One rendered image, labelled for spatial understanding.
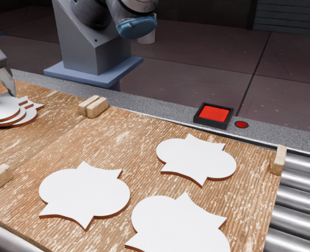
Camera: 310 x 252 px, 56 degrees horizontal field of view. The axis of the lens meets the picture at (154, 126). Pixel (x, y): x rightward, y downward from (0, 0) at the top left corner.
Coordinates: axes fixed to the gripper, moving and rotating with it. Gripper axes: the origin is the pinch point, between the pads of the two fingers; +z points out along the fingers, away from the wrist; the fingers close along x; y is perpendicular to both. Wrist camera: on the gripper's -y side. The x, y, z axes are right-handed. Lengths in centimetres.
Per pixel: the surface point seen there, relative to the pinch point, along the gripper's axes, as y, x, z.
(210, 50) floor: 112, -323, 96
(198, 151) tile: -43.2, -15.6, 1.5
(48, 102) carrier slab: -4.4, -11.0, 2.4
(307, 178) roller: -61, -24, 4
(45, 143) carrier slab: -18.0, -0.6, 2.4
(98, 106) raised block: -18.2, -14.7, 0.2
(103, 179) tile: -34.8, 0.0, 1.5
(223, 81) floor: 53, -243, 96
